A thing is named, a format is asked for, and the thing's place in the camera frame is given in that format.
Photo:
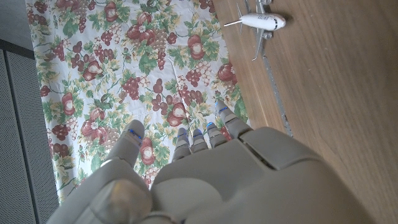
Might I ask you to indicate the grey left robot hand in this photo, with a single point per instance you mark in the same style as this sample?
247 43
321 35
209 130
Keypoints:
233 180

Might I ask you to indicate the white toy airplane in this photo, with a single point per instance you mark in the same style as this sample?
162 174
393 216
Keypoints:
264 21

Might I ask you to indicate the floral fruit print backdrop cloth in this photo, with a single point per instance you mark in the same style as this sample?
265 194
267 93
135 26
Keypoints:
124 62

